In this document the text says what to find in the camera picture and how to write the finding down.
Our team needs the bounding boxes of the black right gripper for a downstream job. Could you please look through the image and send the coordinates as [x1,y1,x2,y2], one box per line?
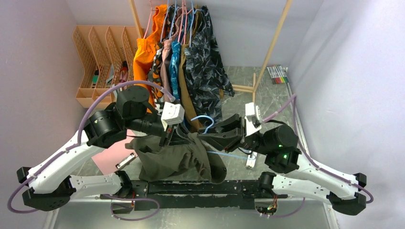
[197,114,272,156]

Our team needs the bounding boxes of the olive green shorts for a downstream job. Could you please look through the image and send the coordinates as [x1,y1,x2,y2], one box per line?
[125,133,227,184]

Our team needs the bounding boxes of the blue wire hanger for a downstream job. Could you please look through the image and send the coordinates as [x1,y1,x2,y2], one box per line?
[190,114,257,160]

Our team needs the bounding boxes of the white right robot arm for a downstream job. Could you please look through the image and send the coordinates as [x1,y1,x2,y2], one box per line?
[198,114,367,216]

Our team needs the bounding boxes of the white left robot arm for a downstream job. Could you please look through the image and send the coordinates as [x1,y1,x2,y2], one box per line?
[17,85,185,211]

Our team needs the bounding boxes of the brown hanging shorts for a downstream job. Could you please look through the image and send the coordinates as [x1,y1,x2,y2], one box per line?
[178,10,202,133]

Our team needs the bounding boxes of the dark leaf-print shorts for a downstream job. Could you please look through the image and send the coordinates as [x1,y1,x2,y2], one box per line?
[184,5,234,122]

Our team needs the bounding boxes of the pink hanging shorts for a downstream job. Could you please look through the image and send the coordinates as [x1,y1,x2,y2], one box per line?
[160,7,181,92]

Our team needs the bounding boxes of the black orange patterned shorts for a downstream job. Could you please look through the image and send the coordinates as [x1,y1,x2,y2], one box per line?
[148,6,175,115]

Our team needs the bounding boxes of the blue patterned shorts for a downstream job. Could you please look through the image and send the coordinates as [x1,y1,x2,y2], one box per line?
[169,14,188,100]

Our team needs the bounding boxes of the orange hanging shorts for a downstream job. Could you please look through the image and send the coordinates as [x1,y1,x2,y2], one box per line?
[133,4,168,115]

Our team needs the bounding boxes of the white stapler on table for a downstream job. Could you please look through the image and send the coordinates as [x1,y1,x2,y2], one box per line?
[245,152,257,169]

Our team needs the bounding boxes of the wooden clothes rack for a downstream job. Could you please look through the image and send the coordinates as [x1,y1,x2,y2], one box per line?
[128,0,293,102]

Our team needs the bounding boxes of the pink clipboard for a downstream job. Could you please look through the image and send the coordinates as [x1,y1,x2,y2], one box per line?
[91,137,135,175]

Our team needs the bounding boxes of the set of coloured markers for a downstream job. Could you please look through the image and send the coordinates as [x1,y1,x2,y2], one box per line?
[266,65,289,84]

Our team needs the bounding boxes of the peach desk organizer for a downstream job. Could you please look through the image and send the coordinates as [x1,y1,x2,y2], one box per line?
[72,25,143,108]

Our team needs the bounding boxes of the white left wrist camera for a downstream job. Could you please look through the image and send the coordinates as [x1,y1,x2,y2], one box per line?
[161,102,185,131]

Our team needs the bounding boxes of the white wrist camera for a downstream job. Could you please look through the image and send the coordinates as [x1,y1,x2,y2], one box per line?
[161,102,185,131]
[245,102,262,136]

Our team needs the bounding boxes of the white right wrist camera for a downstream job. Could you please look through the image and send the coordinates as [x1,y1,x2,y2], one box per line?
[245,102,262,136]

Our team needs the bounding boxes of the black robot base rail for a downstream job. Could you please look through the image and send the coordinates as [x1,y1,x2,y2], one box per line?
[126,179,288,212]

